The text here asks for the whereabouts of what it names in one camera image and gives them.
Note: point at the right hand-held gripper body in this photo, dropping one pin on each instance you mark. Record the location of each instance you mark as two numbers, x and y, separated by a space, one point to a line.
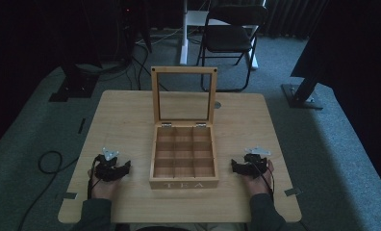
255 163

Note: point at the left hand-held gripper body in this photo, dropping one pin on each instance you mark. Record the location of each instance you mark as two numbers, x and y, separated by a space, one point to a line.
106 168

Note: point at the person's right hand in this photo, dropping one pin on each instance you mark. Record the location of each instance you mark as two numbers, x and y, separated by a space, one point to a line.
257 184

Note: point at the person's left hand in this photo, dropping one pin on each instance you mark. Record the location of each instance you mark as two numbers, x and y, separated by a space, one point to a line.
102 189

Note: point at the grey tape piece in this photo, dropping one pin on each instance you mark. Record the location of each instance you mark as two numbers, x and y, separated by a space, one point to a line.
292 192
70 195

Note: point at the black tape strip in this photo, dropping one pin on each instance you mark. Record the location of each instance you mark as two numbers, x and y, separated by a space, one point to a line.
81 125

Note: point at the wooden tea box with lid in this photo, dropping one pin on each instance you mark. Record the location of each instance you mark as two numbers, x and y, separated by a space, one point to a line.
183 154

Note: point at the round metal disc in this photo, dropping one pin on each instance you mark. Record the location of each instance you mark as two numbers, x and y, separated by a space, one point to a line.
217 105

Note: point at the black stand base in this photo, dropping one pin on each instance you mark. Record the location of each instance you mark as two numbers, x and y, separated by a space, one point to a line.
73 88
299 96

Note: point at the black folding chair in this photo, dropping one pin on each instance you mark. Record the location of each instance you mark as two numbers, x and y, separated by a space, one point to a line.
228 38

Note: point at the dark curtain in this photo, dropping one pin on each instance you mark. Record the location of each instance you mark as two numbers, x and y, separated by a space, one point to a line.
355 48

